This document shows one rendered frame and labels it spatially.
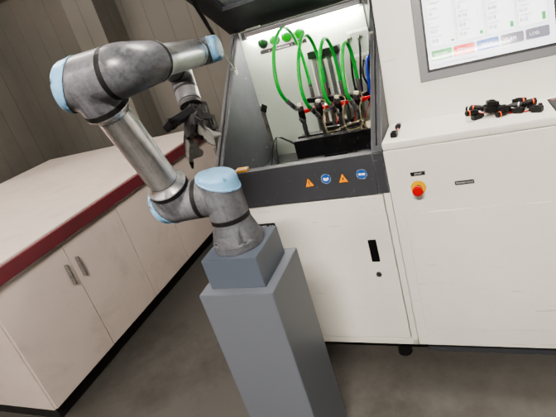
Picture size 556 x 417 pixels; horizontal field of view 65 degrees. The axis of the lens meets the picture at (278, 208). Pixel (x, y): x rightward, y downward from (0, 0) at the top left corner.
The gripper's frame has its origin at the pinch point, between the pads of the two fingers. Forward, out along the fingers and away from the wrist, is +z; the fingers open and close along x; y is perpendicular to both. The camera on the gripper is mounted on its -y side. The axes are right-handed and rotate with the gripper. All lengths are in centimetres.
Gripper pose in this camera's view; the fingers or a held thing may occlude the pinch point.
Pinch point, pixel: (201, 158)
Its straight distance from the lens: 136.2
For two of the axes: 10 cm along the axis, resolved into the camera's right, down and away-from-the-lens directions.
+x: -5.8, 3.9, 7.2
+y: 7.5, -0.8, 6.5
